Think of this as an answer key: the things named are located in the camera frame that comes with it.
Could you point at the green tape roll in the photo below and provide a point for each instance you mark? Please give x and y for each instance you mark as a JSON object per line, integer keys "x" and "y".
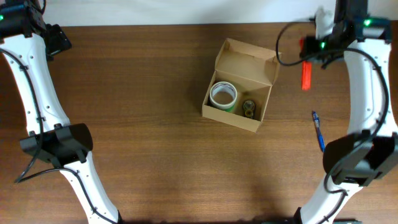
{"x": 231, "y": 108}

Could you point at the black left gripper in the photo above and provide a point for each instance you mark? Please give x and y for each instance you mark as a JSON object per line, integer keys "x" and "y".
{"x": 60, "y": 41}

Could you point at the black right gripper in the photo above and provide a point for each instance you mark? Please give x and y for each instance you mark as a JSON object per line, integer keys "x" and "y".
{"x": 307, "y": 51}

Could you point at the blue pen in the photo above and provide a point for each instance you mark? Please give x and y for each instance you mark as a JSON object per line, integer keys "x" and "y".
{"x": 320, "y": 139}

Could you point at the white tape roll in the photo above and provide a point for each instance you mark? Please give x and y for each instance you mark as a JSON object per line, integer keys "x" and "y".
{"x": 223, "y": 95}

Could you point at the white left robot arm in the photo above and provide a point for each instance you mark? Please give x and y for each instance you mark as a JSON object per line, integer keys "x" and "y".
{"x": 55, "y": 145}

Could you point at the cardboard box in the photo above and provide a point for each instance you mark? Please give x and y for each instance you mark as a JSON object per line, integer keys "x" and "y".
{"x": 253, "y": 71}

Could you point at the orange utility knife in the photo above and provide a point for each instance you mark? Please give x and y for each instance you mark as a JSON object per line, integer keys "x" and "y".
{"x": 306, "y": 78}

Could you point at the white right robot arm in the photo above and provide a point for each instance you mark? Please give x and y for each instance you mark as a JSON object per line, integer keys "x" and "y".
{"x": 369, "y": 149}

